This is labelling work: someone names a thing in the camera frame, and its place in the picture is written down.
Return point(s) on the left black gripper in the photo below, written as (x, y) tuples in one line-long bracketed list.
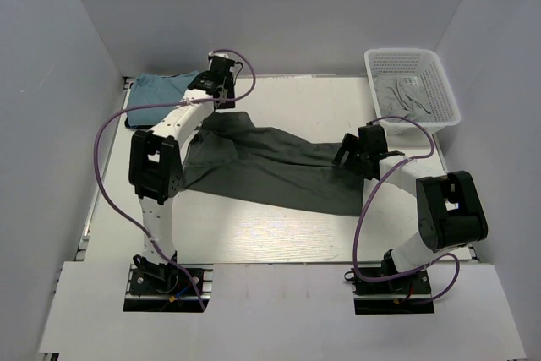
[(231, 101)]

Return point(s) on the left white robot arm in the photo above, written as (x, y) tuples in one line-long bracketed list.
[(155, 165)]

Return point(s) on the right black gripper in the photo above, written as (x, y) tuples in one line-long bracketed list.
[(349, 144)]

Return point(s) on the white plastic basket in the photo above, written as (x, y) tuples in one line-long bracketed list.
[(424, 66)]

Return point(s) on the folded light blue t-shirt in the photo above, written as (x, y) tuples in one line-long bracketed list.
[(154, 96)]

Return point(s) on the light grey t-shirt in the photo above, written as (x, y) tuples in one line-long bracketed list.
[(403, 97)]

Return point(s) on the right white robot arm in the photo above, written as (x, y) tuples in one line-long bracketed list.
[(449, 211)]

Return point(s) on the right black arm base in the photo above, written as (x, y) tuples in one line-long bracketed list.
[(408, 295)]

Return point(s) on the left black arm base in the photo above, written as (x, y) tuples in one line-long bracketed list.
[(159, 288)]

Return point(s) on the dark grey t-shirt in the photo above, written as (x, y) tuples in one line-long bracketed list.
[(230, 157)]

